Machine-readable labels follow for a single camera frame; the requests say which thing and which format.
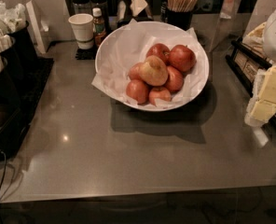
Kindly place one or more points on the white napkin in holder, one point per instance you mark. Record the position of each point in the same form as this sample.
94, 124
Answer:
137, 6

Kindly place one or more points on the white paper liner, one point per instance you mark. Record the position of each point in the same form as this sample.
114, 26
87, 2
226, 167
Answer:
116, 69

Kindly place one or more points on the red apple back right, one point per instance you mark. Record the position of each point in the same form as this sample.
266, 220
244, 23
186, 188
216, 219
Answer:
182, 58

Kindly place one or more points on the red apple middle right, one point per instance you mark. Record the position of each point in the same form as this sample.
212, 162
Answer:
175, 80

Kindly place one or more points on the red apple front middle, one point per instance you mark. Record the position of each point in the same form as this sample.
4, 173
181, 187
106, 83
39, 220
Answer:
161, 93

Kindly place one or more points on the red apple back left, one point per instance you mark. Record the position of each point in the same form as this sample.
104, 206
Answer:
160, 50

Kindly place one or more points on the white napkin box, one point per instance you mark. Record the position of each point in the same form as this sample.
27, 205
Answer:
40, 28

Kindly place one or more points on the black tray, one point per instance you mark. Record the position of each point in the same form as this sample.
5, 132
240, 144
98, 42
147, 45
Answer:
15, 121

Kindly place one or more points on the red apple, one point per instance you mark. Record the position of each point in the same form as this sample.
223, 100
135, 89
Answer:
161, 93
160, 50
182, 58
175, 80
134, 72
138, 90

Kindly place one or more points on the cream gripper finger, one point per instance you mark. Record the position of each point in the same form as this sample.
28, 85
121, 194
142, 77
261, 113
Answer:
259, 113

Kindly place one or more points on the black condiment rack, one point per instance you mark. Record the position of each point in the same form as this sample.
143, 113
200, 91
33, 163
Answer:
245, 62

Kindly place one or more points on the red apple front left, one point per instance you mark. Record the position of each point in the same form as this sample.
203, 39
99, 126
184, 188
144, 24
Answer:
138, 90

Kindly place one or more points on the black cup of stir sticks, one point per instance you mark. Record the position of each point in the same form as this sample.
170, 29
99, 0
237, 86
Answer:
179, 12

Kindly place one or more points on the small sauce bottle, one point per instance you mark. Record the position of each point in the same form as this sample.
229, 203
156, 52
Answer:
99, 26

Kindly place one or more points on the red apple left middle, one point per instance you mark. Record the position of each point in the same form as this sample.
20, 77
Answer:
134, 72

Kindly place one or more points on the white bowl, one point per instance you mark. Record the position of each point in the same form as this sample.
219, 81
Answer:
122, 44

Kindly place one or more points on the black cutlery holder back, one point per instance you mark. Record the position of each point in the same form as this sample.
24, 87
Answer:
13, 23

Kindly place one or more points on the black coaster mat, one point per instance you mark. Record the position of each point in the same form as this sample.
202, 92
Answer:
86, 54

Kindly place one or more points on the black cutlery holder middle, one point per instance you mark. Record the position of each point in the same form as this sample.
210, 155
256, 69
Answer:
9, 60

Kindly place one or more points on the white paper cup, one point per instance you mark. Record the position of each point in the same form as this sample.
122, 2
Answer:
82, 26

